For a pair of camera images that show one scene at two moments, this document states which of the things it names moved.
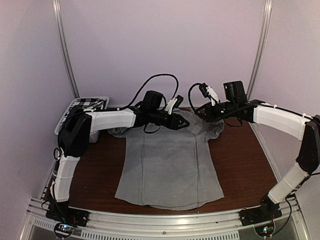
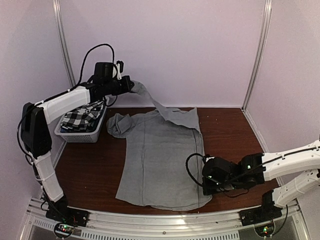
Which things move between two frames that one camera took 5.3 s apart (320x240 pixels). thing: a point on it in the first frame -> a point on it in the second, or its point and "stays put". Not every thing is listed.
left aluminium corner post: (60, 25) stays put
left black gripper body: (155, 119) -> (112, 88)
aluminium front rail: (198, 225) stays put
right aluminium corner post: (266, 28) stays put
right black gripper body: (229, 111) -> (210, 190)
